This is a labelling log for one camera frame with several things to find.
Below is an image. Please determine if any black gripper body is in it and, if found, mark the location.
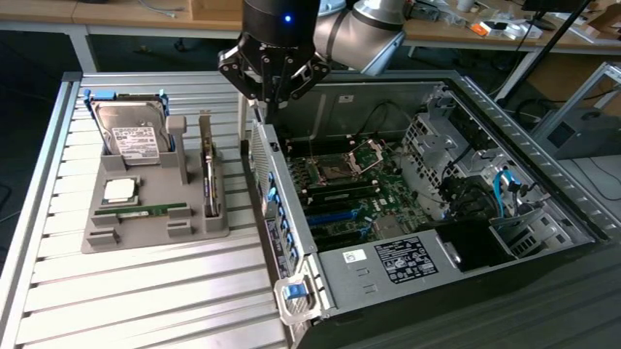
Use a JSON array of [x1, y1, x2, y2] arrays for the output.
[[241, 0, 320, 79]]

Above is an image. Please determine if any graphics card with metal bracket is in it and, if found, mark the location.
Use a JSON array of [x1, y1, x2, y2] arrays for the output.
[[198, 111, 223, 219]]

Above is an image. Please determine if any open black PC case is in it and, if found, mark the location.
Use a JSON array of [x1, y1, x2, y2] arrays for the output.
[[237, 71, 621, 349]]

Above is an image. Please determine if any brown cardboard box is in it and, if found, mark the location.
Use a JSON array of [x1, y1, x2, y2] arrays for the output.
[[189, 0, 245, 21]]

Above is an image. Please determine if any metal socket cover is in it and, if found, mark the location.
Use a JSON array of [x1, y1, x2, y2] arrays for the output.
[[346, 137, 389, 172]]

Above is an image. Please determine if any hard disk with blue caddy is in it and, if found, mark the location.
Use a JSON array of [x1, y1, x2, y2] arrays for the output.
[[83, 89, 174, 167]]

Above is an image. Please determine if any CPU socket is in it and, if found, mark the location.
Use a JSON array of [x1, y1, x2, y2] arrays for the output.
[[313, 152, 364, 182]]

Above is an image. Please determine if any metal disk bay cage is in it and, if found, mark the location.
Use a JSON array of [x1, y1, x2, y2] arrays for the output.
[[402, 108, 492, 182]]

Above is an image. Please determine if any black RAM stick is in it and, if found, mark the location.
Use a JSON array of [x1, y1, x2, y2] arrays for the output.
[[305, 183, 380, 204]]

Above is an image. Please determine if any grey plastic parts rack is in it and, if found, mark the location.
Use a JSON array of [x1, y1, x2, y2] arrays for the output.
[[80, 116, 233, 254]]

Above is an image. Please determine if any green motherboard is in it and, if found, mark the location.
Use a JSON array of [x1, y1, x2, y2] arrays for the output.
[[286, 140, 433, 252]]

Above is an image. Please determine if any blue expansion slot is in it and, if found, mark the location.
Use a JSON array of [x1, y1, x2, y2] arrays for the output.
[[306, 209, 366, 226]]

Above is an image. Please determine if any silver CPU chip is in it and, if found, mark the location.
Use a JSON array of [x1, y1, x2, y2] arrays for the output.
[[102, 177, 142, 206]]

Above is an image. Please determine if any green RAM stick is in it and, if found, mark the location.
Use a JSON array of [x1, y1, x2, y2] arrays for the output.
[[94, 202, 189, 219]]

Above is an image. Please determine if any white tape roll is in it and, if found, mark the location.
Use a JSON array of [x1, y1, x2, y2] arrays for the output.
[[504, 21, 531, 40]]

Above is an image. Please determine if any grey chipset heatsink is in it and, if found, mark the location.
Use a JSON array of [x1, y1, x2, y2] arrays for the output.
[[373, 216, 406, 237]]

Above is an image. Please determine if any black monitor stand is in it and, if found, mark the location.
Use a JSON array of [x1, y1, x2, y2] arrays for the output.
[[521, 0, 557, 30]]

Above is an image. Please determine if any black stand pole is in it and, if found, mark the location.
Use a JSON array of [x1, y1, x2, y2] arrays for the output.
[[494, 0, 599, 108]]

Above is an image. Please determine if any black plastic shroud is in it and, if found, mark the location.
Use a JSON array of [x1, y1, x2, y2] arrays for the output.
[[434, 220, 519, 273]]

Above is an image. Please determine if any grey power supply unit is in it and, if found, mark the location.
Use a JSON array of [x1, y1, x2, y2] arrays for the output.
[[318, 232, 466, 310]]

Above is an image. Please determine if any grey box device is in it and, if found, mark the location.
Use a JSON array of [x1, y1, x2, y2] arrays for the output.
[[545, 107, 621, 161]]

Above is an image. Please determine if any open cardboard box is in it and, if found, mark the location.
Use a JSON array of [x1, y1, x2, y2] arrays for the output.
[[587, 3, 621, 41]]

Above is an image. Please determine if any metal slat table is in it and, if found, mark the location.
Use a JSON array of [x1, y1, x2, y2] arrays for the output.
[[0, 71, 621, 349]]

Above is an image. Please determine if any black looped wire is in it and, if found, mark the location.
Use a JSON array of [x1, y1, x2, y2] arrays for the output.
[[364, 101, 414, 136]]

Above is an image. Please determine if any wooden desk with white frame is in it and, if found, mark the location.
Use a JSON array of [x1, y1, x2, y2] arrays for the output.
[[402, 0, 621, 110], [0, 0, 247, 73]]

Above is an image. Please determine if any black power wire bundle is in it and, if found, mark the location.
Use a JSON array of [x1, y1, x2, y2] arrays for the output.
[[438, 177, 492, 219]]

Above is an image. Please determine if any blue data wire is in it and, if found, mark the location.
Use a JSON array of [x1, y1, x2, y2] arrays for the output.
[[493, 169, 520, 219]]

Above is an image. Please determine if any aluminium profile frame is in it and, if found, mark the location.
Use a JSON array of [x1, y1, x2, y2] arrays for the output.
[[528, 61, 621, 146]]

